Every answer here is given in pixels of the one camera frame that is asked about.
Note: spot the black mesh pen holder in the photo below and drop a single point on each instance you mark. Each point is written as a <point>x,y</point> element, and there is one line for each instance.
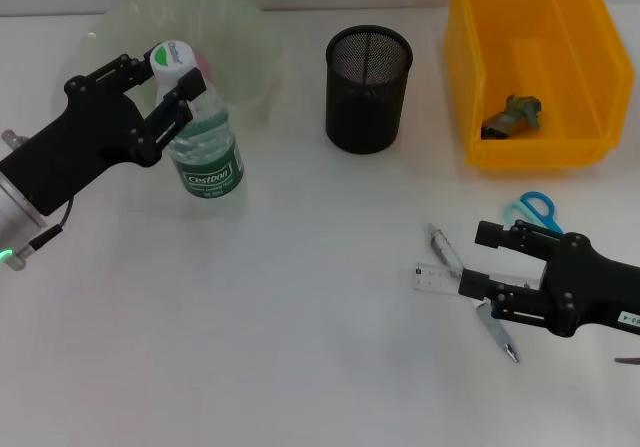
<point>367,112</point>

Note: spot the pink toy peach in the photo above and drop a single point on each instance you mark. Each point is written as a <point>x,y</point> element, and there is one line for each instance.
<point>204,64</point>

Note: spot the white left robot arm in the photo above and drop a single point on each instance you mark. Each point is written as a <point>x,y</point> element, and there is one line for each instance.
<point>15,207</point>

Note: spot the clear plastic ruler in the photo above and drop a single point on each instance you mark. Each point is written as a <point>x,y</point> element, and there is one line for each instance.
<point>432,277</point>

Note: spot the clear green-label water bottle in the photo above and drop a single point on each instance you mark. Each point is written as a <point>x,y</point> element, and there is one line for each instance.
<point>210,167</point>

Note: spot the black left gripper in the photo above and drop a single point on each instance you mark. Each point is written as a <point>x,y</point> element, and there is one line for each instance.
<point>85,137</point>

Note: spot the silver ballpoint pen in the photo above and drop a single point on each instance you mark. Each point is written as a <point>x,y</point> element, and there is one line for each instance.
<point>442,244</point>

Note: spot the pale green fruit plate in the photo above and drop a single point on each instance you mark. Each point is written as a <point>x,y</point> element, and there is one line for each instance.
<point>225,32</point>

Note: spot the green plastic wrapper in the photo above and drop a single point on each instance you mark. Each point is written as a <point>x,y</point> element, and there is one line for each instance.
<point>515,117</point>

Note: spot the yellow plastic bin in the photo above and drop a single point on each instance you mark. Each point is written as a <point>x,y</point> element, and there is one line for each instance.
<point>545,42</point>

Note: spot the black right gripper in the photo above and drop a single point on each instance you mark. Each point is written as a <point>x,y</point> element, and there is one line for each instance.
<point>595,292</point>

